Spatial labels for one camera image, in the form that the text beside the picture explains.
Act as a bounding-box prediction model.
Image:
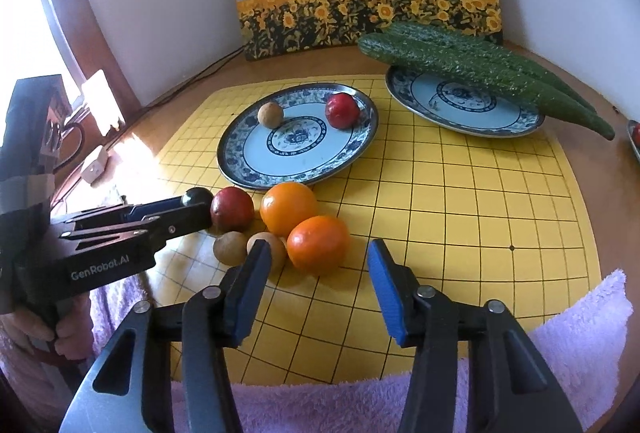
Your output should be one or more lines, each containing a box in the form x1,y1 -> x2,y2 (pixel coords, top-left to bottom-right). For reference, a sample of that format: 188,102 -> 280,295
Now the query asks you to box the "black cable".
52,45 -> 247,174

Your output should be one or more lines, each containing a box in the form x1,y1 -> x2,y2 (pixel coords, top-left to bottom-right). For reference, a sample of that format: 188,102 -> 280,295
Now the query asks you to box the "dark green round fruit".
181,187 -> 215,210

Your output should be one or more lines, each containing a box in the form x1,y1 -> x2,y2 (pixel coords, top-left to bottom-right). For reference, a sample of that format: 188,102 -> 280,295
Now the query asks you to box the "green cucumber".
387,22 -> 596,114
357,33 -> 615,141

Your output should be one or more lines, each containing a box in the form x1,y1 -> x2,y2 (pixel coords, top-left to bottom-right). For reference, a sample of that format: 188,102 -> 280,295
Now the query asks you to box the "brown wooden window frame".
30,0 -> 147,110

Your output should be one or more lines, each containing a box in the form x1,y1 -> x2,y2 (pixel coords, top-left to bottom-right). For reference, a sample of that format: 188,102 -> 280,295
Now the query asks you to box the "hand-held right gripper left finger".
59,240 -> 273,433

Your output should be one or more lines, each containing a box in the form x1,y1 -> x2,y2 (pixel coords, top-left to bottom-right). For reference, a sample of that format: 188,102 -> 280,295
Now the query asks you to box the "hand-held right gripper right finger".
366,239 -> 583,433

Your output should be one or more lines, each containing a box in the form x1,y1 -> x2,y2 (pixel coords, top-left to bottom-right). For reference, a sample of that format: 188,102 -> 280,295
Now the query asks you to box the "yellow grid mat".
150,75 -> 603,386

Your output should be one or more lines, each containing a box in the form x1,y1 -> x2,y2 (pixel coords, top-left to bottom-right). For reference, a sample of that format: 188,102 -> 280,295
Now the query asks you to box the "brown longan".
258,102 -> 285,130
213,231 -> 249,267
247,232 -> 288,272

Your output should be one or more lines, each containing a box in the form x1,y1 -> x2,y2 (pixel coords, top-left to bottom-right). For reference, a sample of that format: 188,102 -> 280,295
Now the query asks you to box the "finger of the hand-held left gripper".
64,202 -> 214,255
51,195 -> 190,228

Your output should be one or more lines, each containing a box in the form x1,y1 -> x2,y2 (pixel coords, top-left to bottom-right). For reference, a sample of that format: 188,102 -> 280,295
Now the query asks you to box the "purple towel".
90,269 -> 633,433

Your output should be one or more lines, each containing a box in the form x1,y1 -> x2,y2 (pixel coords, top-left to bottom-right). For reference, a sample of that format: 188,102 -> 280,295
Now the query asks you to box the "orange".
286,215 -> 351,276
260,182 -> 319,239

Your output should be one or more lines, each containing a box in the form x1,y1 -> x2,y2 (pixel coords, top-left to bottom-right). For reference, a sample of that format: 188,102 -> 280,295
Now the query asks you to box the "person's left hand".
19,294 -> 95,362

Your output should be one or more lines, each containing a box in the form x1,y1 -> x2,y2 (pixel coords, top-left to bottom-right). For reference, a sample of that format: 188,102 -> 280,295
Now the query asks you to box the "red apple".
210,186 -> 254,234

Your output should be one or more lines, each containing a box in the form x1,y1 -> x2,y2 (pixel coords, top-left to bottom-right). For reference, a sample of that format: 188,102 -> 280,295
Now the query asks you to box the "small white plug box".
80,148 -> 110,184

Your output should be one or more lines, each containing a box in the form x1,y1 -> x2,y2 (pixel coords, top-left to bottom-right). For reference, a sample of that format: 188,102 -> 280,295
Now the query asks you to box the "blue patterned porcelain plate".
626,119 -> 640,164
216,83 -> 379,191
385,65 -> 546,138

